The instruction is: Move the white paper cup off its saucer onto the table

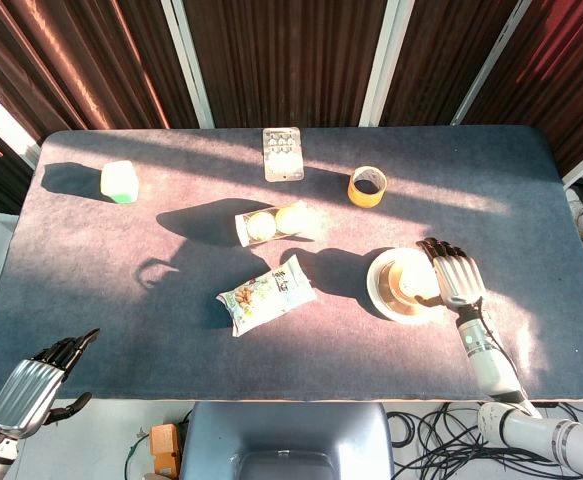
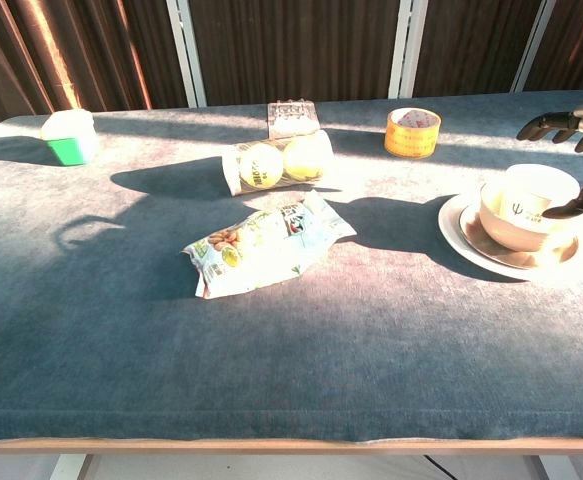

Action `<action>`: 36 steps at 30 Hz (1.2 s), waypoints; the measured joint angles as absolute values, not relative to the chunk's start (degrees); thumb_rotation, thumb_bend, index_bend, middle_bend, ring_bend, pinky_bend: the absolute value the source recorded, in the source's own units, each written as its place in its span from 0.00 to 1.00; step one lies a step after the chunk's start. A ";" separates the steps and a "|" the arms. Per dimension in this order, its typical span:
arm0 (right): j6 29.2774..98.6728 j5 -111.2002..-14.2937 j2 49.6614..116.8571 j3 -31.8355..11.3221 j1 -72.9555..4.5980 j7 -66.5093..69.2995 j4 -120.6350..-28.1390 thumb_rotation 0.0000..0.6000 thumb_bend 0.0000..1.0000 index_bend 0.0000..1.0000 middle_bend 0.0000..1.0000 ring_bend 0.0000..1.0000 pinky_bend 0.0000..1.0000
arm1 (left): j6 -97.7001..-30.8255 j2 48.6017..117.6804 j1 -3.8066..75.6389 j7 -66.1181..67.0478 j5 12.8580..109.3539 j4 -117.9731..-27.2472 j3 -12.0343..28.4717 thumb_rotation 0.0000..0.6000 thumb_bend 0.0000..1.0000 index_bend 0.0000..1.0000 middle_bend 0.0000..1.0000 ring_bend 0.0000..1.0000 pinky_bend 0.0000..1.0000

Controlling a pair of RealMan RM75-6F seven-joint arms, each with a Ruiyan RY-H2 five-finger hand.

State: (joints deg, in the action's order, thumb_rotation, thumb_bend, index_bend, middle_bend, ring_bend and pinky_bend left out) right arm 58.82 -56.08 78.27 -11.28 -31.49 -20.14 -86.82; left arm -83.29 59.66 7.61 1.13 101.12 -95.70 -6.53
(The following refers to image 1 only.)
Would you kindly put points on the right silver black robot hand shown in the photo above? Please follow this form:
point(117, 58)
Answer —
point(458, 280)

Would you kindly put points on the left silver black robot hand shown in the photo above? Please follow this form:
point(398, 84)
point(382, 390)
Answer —
point(26, 395)

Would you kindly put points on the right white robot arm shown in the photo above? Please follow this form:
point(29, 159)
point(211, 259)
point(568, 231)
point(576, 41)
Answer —
point(496, 375)

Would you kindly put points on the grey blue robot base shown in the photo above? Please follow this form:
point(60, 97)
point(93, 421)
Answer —
point(286, 442)

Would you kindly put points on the white bowl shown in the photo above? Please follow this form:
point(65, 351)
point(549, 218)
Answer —
point(378, 295)

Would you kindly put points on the yellow tape roll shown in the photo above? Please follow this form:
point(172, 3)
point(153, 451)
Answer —
point(367, 186)

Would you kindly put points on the orange box on floor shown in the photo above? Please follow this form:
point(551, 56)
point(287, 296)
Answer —
point(165, 447)

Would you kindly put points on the blue table cloth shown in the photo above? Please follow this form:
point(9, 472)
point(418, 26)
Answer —
point(171, 300)

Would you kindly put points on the clear pack of round pastries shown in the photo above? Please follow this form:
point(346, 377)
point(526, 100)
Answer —
point(276, 223)

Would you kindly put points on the snack packet with nuts print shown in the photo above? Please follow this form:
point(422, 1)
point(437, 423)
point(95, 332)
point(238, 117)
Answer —
point(266, 296)

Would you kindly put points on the blister pack of tablets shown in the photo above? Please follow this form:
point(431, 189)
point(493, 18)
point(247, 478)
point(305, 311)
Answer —
point(282, 154)

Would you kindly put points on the brown curtain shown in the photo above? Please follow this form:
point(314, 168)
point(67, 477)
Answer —
point(281, 60)

